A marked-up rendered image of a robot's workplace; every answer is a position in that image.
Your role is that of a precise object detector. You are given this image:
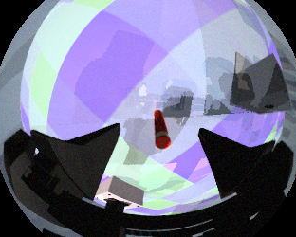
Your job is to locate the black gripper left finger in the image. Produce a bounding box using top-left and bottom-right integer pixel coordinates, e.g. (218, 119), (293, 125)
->
(30, 122), (120, 200)

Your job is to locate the red peg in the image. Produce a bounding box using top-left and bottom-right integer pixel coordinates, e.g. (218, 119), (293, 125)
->
(153, 110), (171, 149)

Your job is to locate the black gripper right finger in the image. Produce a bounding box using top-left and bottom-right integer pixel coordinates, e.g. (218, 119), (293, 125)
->
(197, 127), (276, 199)

